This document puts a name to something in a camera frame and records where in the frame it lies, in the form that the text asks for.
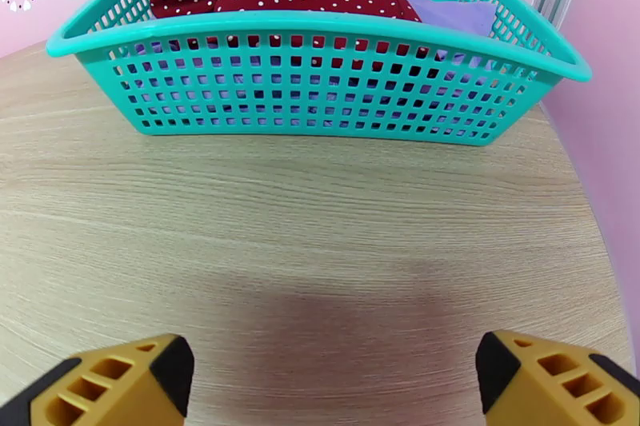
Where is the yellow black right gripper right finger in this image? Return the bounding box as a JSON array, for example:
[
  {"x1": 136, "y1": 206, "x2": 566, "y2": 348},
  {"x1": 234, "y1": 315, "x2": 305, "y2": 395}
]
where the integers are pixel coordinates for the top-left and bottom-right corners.
[{"x1": 474, "y1": 330, "x2": 640, "y2": 426}]

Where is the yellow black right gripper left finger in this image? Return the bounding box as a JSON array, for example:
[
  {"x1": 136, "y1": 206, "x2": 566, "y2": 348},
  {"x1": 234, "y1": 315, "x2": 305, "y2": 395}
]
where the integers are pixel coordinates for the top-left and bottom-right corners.
[{"x1": 0, "y1": 332, "x2": 195, "y2": 426}]

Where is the teal plastic laundry basket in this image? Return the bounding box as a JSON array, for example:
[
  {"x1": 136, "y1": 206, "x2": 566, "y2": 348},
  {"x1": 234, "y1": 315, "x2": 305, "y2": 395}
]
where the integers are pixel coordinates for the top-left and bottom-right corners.
[{"x1": 46, "y1": 0, "x2": 594, "y2": 147}]

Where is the purple shirt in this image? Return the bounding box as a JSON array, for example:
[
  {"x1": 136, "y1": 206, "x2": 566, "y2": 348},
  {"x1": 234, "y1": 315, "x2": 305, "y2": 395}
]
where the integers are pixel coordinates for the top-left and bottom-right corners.
[{"x1": 129, "y1": 0, "x2": 501, "y2": 129}]

